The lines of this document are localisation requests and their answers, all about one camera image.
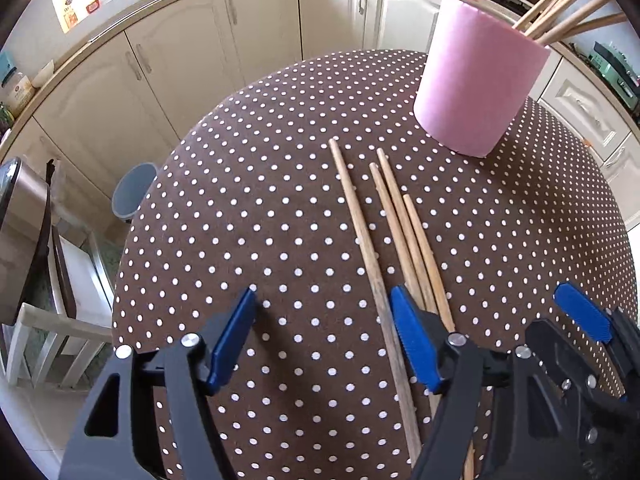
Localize wooden chopstick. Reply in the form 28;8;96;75
329;138;422;466
376;148;438;314
369;162;424;310
536;0;611;46
402;193;476;480

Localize cream lower kitchen cabinets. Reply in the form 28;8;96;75
0;0;640;231

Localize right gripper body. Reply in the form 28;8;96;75
560;379;639;479

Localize white wooden chair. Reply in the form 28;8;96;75
1;230;114;389

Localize grey waste bin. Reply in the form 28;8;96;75
111;162;157;222

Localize green small appliance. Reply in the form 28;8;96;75
588;41;639;112

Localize brown polka dot tablecloth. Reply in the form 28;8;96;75
113;50;637;479

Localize pink cylindrical utensil holder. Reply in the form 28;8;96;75
413;0;550;158

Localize glass jar white lid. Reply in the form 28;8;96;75
1;68;35;117

